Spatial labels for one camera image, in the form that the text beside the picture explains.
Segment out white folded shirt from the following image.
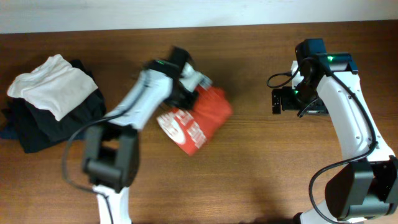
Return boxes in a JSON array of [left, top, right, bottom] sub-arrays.
[[7, 54, 98, 121]]

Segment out black folded clothes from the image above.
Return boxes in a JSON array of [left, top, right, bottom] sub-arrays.
[[2, 60, 106, 154]]

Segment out orange t-shirt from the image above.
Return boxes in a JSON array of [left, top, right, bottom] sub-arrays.
[[157, 86, 233, 156]]

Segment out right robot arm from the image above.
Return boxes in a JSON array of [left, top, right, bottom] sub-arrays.
[[272, 39, 397, 224]]

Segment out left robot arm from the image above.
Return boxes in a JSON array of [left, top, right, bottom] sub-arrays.
[[81, 47, 201, 223]]

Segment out navy folded garment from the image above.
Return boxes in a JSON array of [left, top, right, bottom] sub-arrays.
[[0, 129, 18, 140]]

